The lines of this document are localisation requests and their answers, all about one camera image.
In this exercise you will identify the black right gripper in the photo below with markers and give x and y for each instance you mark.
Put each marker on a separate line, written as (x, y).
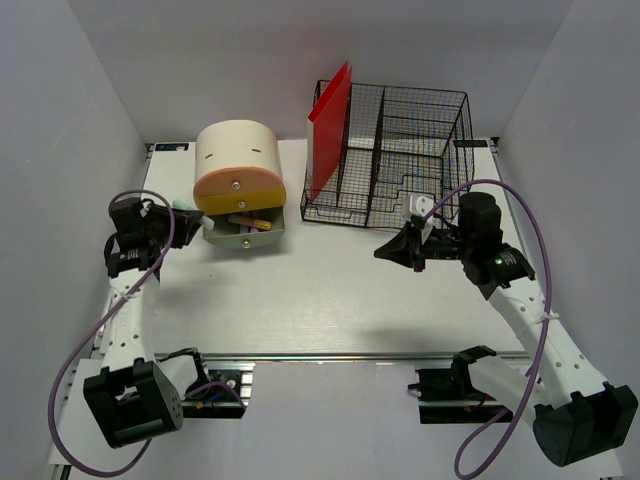
(405, 248)

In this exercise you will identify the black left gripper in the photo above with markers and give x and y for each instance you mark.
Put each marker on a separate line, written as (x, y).
(185, 224)

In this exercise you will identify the green highlighter pen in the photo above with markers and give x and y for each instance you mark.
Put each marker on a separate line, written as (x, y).
(188, 213)

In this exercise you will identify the pink highlighter pen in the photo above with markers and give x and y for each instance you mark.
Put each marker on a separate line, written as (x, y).
(246, 224)

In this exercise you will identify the round white drawer cabinet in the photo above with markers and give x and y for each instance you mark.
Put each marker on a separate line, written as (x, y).
(238, 172)

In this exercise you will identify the orange highlighter pen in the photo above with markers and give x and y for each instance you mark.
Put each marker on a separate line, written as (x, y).
(260, 223)

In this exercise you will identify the red folder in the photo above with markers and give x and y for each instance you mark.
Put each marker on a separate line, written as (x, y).
(325, 131)

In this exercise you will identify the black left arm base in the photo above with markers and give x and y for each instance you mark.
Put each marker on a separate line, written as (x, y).
(213, 388)

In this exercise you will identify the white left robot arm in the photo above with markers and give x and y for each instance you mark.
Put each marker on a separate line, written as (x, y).
(136, 395)

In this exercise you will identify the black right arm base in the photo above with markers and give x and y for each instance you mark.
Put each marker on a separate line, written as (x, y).
(446, 396)

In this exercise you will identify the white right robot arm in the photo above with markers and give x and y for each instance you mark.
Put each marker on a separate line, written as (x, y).
(572, 409)

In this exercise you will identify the black table corner label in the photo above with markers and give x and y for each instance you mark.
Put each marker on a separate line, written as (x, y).
(171, 147)

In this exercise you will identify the black wire mesh organizer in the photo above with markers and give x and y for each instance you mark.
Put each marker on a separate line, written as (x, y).
(396, 141)

